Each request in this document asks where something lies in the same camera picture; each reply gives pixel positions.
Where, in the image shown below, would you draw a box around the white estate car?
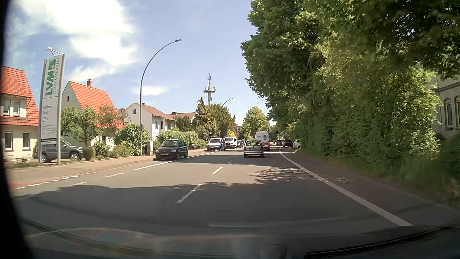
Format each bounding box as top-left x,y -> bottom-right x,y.
206,137 -> 226,152

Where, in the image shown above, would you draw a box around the dark conifer trees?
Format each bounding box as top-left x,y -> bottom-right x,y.
175,97 -> 236,139

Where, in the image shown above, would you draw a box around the round green tree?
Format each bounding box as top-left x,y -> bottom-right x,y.
239,106 -> 271,139

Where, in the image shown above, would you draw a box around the silver car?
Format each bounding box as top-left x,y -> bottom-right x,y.
243,140 -> 265,158

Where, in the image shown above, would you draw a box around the white van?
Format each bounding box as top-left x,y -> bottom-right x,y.
254,131 -> 271,151

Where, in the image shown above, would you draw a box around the telecom tower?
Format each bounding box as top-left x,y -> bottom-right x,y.
203,74 -> 217,106

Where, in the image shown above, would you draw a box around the green hedge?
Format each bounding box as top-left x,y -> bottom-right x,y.
156,129 -> 207,150

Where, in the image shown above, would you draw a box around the dark green car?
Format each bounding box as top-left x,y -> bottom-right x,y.
155,139 -> 189,161

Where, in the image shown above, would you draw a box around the grey asphalt road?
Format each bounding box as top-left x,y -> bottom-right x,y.
10,146 -> 460,234

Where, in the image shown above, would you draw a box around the white house with brown roof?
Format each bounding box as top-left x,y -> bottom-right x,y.
122,102 -> 177,141

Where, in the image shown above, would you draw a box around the green bushes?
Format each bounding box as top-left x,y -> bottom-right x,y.
82,122 -> 153,161

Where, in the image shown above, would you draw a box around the car's own bonnet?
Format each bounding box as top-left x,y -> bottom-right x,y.
22,216 -> 460,259

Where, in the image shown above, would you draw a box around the row of large green trees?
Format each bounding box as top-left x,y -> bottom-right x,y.
240,0 -> 460,173

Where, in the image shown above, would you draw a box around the white house with orange roof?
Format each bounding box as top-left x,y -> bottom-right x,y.
61,79 -> 124,148

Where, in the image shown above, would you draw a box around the small leafy tree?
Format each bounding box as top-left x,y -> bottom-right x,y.
60,104 -> 124,146

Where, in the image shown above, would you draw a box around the road markings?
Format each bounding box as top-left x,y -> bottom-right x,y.
14,150 -> 413,227

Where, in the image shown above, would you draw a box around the grey parked car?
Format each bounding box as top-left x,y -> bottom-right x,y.
35,140 -> 84,163

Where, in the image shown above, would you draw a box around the tall green white sign pylon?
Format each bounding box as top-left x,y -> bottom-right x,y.
38,47 -> 66,165

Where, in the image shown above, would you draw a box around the cream house with red roof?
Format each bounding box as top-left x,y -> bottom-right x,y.
0,66 -> 39,162

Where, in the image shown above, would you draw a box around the grey building with windows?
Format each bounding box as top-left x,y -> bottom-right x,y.
431,74 -> 460,141

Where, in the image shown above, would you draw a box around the curved grey lamp post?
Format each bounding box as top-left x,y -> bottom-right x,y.
218,97 -> 236,137
139,39 -> 182,156

